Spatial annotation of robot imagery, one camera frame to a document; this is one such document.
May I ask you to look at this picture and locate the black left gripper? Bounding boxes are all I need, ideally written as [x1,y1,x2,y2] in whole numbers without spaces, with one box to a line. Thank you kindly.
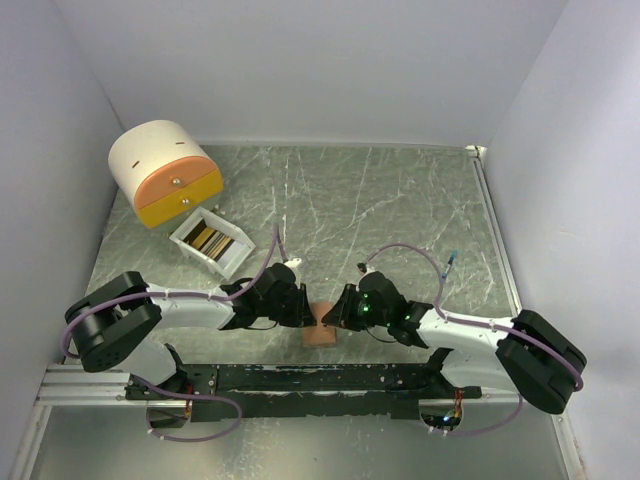
[259,282,318,328]

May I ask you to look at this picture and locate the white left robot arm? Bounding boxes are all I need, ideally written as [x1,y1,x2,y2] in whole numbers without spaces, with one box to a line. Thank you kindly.
[61,263,316,399]

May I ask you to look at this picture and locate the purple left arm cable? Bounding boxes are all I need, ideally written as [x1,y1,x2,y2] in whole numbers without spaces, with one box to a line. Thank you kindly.
[59,222,291,359]

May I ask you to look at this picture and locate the blue pen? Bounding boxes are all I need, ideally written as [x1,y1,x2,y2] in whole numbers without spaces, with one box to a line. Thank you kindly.
[441,250,458,281]

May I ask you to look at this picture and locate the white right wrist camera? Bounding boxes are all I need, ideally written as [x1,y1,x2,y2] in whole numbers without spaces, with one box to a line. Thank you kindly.
[356,262,376,277]

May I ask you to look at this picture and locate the cream drawer cabinet orange fronts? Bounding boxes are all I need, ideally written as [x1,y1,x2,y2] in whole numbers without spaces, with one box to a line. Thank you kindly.
[108,120,224,229]

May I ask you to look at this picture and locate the pink blue card holder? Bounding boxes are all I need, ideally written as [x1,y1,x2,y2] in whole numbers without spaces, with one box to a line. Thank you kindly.
[302,301,337,348]

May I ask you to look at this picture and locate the white card tray box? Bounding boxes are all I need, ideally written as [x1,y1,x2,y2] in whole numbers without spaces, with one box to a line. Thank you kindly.
[170,207,255,280]

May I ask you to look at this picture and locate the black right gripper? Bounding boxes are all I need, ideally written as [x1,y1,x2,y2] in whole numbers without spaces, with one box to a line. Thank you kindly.
[322,283,390,331]

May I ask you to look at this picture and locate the yellow credit card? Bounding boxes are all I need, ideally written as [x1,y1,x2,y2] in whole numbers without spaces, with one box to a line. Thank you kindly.
[184,220,235,261]

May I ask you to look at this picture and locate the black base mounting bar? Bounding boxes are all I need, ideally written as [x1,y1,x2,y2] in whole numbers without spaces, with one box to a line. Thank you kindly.
[124,362,481,426]

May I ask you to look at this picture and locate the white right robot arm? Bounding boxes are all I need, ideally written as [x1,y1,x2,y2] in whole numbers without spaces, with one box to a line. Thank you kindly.
[322,272,587,414]

